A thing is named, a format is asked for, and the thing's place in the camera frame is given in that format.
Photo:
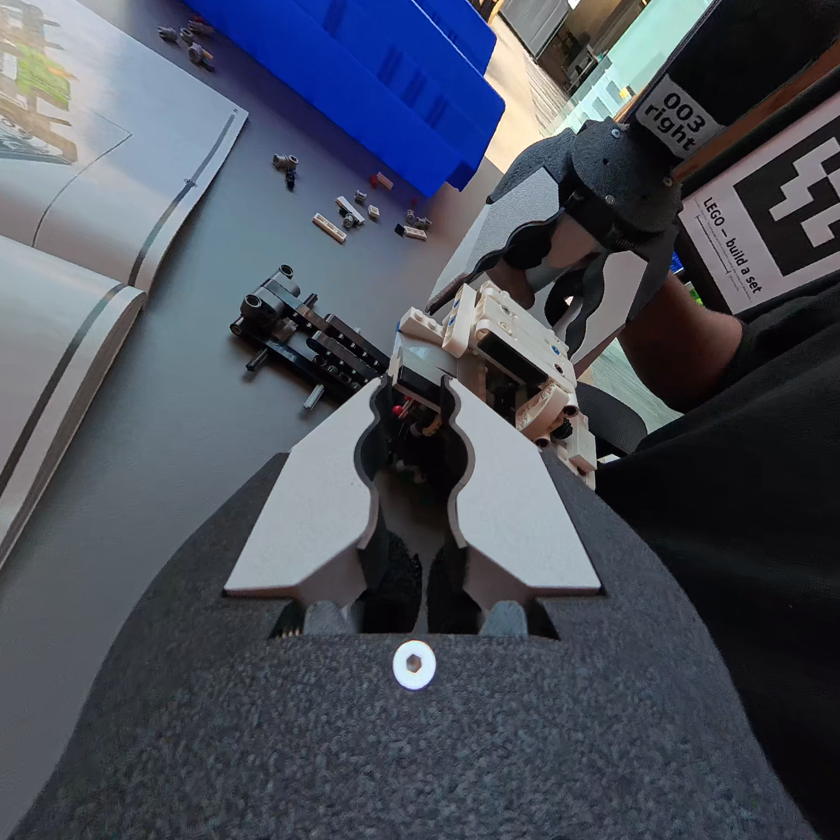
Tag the scattered small lego pieces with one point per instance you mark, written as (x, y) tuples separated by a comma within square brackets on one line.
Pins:
[(354, 210)]

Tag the lego instruction booklet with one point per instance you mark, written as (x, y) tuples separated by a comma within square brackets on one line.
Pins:
[(79, 216)]

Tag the dark grey lego beam frame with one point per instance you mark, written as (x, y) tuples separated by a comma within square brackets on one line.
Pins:
[(308, 334)]

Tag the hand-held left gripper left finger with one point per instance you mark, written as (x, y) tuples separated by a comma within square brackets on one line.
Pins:
[(308, 512)]

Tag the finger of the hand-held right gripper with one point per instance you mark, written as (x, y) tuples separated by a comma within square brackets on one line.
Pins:
[(623, 295), (485, 236)]

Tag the blue plastic bin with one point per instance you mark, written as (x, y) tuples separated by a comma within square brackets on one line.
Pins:
[(367, 85)]

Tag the black office chair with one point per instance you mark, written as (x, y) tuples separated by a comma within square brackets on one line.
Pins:
[(613, 417)]

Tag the white and green lego assembly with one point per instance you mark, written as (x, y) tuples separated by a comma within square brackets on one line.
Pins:
[(512, 334)]

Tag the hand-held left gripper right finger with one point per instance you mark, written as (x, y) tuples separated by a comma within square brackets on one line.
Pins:
[(518, 512)]

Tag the person's right forearm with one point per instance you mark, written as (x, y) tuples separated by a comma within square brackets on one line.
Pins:
[(676, 354)]

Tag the person's arm black sleeve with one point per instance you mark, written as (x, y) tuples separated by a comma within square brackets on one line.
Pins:
[(735, 558)]

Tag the cluster of grey lego connectors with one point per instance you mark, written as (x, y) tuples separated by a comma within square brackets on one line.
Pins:
[(190, 39)]

